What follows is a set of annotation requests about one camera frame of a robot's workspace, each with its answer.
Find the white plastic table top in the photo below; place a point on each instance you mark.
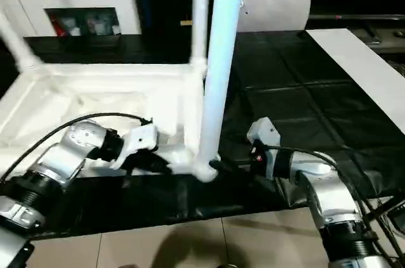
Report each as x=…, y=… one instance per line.
x=95, y=103

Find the white plastic table leg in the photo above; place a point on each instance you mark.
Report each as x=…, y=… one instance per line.
x=16, y=43
x=200, y=11
x=223, y=59

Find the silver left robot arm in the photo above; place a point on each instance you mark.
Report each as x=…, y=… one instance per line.
x=44, y=173

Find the black work mat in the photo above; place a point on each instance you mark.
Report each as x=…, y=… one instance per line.
x=304, y=97

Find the black stand leg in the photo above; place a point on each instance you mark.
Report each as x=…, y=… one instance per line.
x=387, y=208

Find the white flat sheet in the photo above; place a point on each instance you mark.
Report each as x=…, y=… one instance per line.
x=364, y=65

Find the small tan label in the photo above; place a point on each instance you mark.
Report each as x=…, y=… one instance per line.
x=186, y=23

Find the grey floor device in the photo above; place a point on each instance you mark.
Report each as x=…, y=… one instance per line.
x=395, y=217

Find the grey cushion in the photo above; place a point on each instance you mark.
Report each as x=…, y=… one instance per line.
x=275, y=5

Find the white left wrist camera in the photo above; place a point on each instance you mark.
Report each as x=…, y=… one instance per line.
x=136, y=144

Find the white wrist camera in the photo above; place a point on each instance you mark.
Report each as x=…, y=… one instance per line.
x=262, y=132
x=136, y=144

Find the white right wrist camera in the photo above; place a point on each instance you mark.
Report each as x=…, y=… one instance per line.
x=262, y=132

